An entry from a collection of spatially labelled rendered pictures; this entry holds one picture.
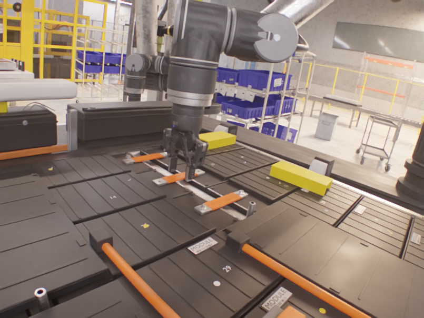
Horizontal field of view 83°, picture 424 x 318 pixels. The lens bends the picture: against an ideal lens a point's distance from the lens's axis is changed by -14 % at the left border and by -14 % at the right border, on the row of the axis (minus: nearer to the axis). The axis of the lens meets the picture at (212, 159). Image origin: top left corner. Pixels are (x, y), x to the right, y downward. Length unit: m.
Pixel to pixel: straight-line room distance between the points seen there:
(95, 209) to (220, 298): 0.28
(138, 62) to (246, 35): 1.05
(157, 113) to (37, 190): 0.52
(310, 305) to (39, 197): 0.48
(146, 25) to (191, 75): 1.25
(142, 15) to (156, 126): 0.96
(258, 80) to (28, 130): 2.67
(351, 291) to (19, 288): 0.43
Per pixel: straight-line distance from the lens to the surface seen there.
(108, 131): 0.88
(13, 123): 0.79
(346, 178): 1.29
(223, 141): 0.95
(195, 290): 0.38
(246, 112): 3.05
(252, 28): 0.60
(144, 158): 0.78
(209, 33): 0.58
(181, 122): 0.61
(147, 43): 1.83
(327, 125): 6.76
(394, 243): 0.64
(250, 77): 3.21
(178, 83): 0.58
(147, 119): 0.95
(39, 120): 0.80
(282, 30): 0.62
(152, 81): 1.87
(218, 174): 0.72
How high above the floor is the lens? 1.28
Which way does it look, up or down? 19 degrees down
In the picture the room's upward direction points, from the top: 9 degrees clockwise
